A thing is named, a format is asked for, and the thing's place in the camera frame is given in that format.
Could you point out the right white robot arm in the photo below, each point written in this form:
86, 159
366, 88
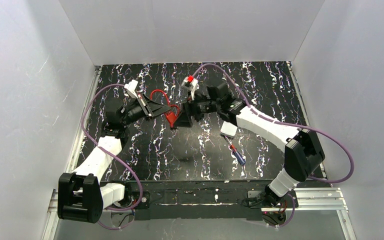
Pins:
302, 149

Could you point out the white rectangular box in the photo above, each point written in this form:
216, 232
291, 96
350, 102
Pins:
228, 129

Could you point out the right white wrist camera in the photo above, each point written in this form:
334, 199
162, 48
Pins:
190, 83

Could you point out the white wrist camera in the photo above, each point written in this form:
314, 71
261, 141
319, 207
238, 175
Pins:
130, 89
190, 83

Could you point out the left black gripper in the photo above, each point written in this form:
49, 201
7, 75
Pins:
146, 107

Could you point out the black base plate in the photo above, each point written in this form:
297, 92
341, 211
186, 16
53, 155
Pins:
232, 199

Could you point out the aluminium frame rail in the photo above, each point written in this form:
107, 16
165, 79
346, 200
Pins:
52, 219

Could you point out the blue red screwdriver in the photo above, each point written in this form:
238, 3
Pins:
240, 159

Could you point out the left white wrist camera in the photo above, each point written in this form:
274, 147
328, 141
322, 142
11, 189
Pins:
130, 89

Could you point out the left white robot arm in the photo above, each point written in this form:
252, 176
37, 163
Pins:
81, 197

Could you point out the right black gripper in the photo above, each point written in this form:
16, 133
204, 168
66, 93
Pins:
190, 110

